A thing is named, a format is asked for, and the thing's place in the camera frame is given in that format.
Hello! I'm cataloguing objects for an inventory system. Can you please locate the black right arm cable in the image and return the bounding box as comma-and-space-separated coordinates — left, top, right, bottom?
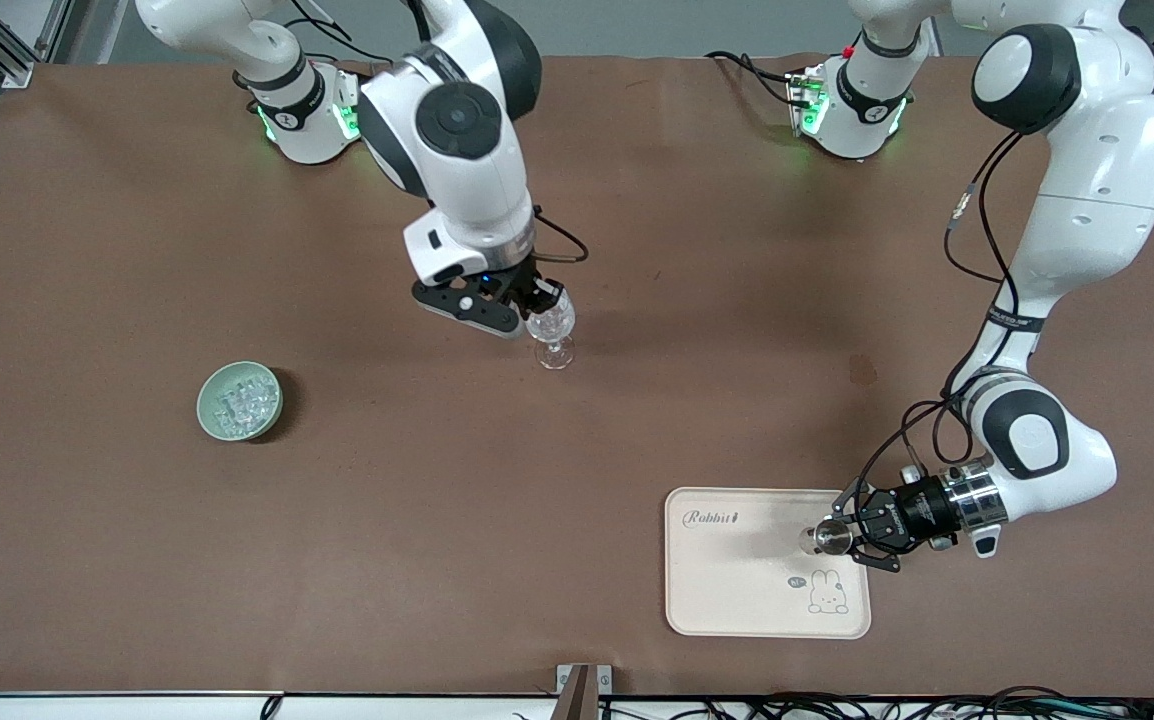
533, 203, 591, 264

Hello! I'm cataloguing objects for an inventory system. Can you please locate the black base cable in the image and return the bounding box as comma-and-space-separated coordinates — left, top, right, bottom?
307, 20, 408, 77
704, 50, 804, 107

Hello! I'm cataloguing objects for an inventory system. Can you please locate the black left base cable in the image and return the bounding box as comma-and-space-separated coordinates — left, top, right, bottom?
704, 50, 804, 107

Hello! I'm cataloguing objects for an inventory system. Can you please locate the grey metal mounting bracket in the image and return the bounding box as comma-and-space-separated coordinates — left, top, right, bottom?
555, 663, 614, 696

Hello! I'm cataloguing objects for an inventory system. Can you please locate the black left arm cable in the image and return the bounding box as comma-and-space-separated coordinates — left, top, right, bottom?
852, 130, 1033, 501

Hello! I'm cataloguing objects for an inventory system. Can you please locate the black right base cable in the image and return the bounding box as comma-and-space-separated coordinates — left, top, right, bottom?
307, 20, 408, 77

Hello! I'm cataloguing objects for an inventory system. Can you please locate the green ceramic bowl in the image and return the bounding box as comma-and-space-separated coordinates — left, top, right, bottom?
196, 360, 285, 443

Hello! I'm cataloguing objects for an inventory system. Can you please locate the cream rabbit print tray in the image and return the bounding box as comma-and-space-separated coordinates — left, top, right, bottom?
664, 486, 873, 641

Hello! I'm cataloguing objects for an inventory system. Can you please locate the steel double jigger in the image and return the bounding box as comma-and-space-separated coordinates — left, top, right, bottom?
799, 518, 853, 557

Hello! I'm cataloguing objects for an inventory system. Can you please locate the brown table mat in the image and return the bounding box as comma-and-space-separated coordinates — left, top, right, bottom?
0, 52, 1154, 698

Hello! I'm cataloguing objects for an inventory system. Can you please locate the clear stemmed wine glass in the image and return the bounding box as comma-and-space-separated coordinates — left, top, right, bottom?
525, 290, 577, 371

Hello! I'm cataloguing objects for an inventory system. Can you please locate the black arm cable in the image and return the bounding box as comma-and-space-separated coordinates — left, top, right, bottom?
852, 130, 1033, 501
533, 203, 591, 264

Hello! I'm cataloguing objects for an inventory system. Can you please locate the grey metal camera pole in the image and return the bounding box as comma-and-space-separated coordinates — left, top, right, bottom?
557, 667, 598, 720

